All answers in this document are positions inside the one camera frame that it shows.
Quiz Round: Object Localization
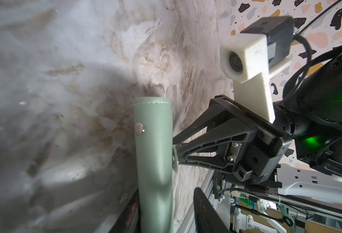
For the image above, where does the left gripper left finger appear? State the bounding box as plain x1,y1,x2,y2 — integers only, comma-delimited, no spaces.
109,190,141,233

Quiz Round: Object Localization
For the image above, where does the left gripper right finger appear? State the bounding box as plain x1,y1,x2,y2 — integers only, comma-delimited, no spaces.
193,187,230,233

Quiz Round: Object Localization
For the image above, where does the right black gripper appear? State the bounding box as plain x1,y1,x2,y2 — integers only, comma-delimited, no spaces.
174,95,292,183

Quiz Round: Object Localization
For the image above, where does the green card holder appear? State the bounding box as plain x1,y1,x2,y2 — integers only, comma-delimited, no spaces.
134,97,174,233

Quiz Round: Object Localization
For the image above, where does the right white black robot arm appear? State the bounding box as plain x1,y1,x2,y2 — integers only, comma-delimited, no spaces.
173,46,342,203

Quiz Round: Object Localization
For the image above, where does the aluminium rail frame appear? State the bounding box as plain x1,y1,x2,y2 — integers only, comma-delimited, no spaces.
179,165,342,233

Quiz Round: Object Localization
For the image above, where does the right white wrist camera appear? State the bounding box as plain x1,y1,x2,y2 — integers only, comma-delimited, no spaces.
220,16,295,123

